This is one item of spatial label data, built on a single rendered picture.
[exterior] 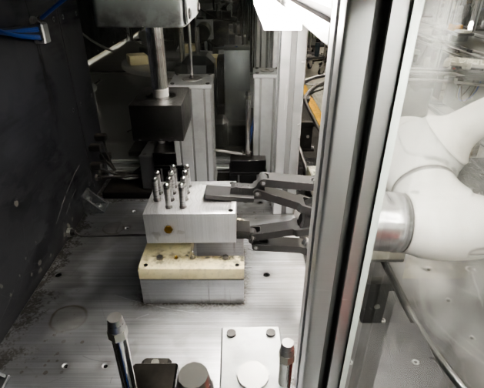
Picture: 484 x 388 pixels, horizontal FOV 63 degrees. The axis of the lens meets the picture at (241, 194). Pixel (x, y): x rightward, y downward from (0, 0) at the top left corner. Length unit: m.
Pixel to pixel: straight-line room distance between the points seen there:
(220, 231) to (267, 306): 0.14
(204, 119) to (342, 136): 0.52
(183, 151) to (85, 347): 0.41
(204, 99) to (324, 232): 0.50
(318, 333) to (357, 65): 0.25
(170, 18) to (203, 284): 0.35
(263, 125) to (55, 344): 0.53
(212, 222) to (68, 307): 0.25
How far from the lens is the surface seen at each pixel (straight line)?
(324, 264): 0.35
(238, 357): 0.32
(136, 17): 0.45
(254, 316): 0.59
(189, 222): 0.54
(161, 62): 0.50
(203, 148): 0.81
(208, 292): 0.59
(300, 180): 0.55
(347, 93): 0.28
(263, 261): 0.68
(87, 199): 0.85
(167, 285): 0.59
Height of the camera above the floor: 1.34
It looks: 29 degrees down
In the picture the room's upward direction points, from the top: straight up
